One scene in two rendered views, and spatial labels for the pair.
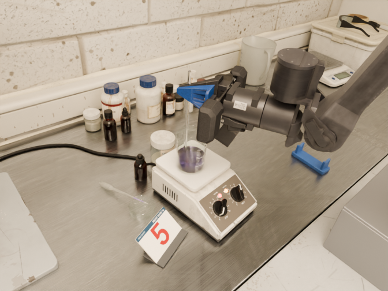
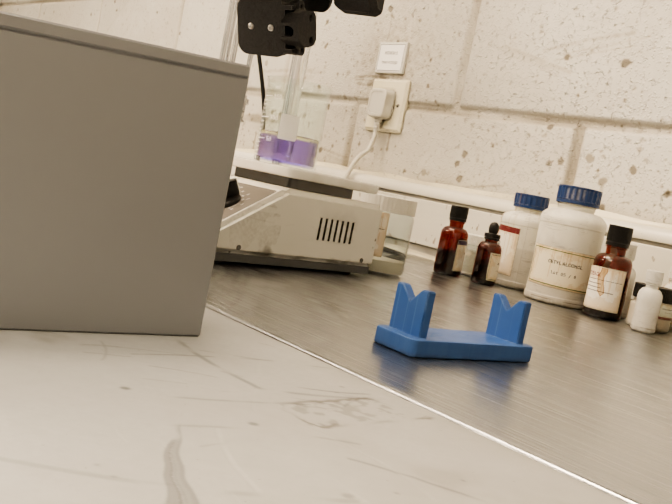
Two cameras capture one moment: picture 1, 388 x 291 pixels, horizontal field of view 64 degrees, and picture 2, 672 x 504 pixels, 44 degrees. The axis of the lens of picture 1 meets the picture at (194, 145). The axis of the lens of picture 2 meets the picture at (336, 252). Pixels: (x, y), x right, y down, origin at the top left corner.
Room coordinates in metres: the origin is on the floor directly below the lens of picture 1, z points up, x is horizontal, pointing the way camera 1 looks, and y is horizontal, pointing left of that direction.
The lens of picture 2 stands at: (0.60, -0.80, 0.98)
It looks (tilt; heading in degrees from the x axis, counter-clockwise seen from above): 5 degrees down; 93
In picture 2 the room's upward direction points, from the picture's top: 11 degrees clockwise
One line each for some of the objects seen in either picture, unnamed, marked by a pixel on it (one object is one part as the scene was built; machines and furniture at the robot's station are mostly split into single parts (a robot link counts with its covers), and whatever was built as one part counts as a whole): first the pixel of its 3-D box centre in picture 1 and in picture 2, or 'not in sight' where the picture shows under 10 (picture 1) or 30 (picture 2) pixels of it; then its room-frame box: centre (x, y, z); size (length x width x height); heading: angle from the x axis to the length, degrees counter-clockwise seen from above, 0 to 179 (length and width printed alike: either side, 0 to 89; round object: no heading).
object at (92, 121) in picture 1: (92, 119); (477, 255); (0.72, 0.29, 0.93); 0.05 x 0.05 x 0.05
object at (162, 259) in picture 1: (163, 235); not in sight; (0.37, 0.04, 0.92); 0.09 x 0.06 x 0.04; 155
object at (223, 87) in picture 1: (219, 99); not in sight; (0.47, -0.04, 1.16); 0.09 x 0.02 x 0.04; 160
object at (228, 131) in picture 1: (235, 126); (272, 16); (0.47, -0.07, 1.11); 0.07 x 0.06 x 0.07; 158
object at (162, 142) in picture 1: (162, 150); (381, 233); (0.60, 0.08, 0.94); 0.06 x 0.06 x 0.08
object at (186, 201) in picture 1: (200, 184); (266, 215); (0.49, -0.02, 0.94); 0.22 x 0.13 x 0.08; 50
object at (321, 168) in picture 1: (311, 157); (460, 322); (0.66, -0.31, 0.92); 0.10 x 0.03 x 0.04; 41
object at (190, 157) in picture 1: (190, 151); (289, 126); (0.49, 0.01, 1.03); 0.07 x 0.06 x 0.08; 134
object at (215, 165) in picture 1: (193, 163); (295, 173); (0.51, 0.00, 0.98); 0.12 x 0.12 x 0.01; 50
